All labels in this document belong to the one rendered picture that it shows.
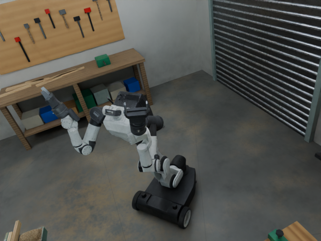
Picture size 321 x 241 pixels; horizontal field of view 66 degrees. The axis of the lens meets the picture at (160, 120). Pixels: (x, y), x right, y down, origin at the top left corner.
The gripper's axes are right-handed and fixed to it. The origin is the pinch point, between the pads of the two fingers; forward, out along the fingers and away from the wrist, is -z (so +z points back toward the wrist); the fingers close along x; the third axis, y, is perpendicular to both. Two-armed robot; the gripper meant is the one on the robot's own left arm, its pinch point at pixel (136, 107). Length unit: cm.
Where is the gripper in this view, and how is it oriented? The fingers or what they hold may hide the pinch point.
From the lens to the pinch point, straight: 124.9
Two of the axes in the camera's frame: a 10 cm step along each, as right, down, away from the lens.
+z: 0.0, 6.5, 7.6
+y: -1.1, -7.5, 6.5
